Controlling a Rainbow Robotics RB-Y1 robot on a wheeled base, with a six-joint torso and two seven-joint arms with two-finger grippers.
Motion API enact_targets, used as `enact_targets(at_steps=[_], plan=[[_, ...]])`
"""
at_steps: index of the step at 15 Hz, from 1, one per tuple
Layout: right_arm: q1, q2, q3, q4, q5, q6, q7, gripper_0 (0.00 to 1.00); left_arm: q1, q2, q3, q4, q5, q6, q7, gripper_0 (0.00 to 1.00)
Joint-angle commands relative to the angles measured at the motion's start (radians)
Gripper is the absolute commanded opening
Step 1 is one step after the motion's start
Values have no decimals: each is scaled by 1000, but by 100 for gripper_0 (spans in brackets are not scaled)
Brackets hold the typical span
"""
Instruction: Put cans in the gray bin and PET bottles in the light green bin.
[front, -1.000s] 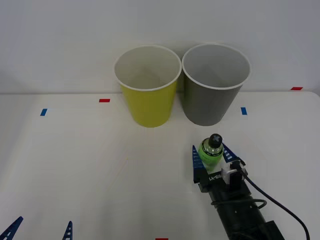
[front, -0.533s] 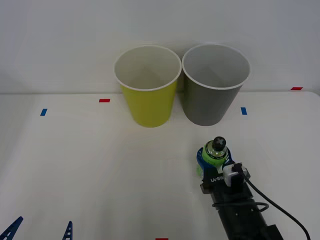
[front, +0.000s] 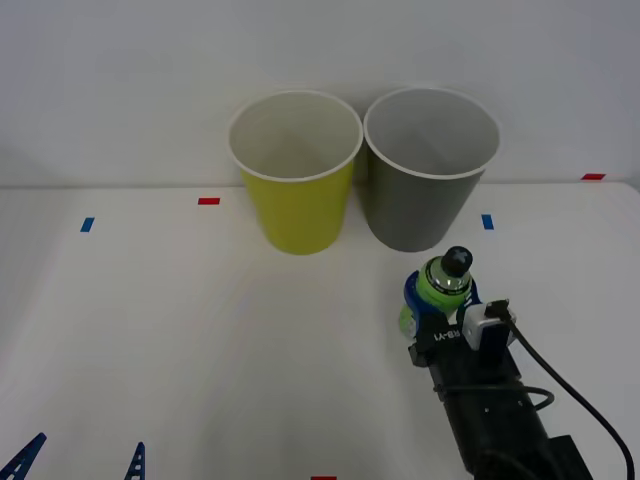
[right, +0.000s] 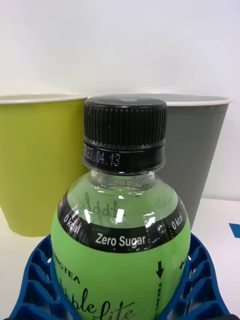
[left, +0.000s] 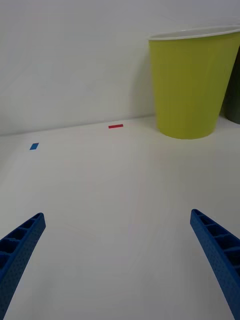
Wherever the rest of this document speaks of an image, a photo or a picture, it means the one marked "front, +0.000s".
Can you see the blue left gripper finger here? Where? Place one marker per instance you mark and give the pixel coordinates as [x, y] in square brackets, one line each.
[22, 457]
[136, 465]

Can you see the green bottle with black cap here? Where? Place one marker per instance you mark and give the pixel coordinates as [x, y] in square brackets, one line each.
[440, 282]

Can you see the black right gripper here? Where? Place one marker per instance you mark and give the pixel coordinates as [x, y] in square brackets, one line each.
[455, 360]

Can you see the yellow-green plastic waste bin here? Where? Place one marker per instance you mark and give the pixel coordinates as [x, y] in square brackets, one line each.
[300, 215]

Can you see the grey plastic waste bin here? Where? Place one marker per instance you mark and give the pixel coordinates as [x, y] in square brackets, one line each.
[415, 210]

